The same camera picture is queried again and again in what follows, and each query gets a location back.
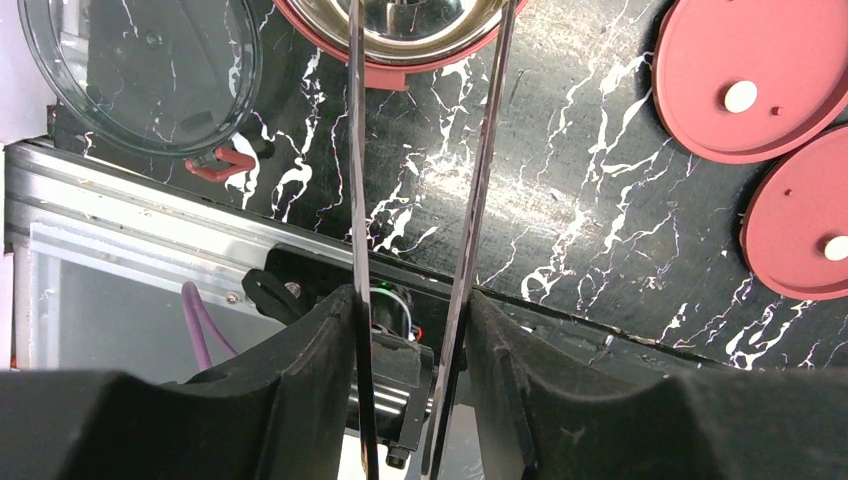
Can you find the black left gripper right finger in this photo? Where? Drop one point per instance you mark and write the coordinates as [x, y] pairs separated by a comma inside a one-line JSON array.
[[542, 414]]

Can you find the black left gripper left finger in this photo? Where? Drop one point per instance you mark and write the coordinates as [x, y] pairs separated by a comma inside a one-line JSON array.
[[276, 411]]

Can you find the metal serving tongs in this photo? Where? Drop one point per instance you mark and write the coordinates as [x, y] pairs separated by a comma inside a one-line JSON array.
[[457, 316]]

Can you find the red steel lunch bowl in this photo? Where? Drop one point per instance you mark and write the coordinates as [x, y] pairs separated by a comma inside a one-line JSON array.
[[401, 38]]

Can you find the dark red round lid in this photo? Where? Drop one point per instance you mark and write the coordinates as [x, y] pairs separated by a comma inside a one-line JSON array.
[[794, 232], [741, 82]]

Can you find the clear round lid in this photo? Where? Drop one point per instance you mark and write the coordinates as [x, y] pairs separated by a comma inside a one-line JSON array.
[[161, 78]]

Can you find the aluminium front frame rail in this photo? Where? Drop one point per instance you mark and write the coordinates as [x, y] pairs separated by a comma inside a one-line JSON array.
[[141, 229]]

